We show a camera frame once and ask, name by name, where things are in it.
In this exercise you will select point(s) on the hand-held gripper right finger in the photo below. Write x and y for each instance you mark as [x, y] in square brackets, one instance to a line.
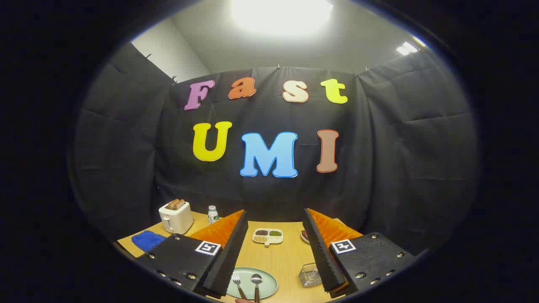
[322, 256]

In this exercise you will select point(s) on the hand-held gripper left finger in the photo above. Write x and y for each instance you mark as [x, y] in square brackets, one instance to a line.
[229, 256]

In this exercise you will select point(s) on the white oval food plate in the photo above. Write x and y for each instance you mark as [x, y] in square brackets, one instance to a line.
[305, 237]

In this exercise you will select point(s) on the white divided bean dish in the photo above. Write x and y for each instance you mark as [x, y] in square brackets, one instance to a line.
[268, 236]

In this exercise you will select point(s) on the small white drink bottle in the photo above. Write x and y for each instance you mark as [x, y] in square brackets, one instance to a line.
[213, 215]

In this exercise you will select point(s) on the pale green round plate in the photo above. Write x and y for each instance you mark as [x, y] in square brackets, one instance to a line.
[269, 284]

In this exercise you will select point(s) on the white toaster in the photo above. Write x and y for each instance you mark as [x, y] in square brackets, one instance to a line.
[177, 219]

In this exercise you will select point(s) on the toasted bread slice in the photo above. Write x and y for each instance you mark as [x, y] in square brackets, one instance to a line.
[172, 205]
[180, 203]

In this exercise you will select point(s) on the blue folded cloth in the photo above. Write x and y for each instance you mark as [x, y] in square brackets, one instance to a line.
[147, 240]

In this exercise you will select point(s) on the small ceiling light panel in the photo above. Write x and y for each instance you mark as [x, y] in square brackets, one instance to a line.
[406, 48]

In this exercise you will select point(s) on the large ceiling light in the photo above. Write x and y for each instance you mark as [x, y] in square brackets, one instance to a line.
[281, 14]

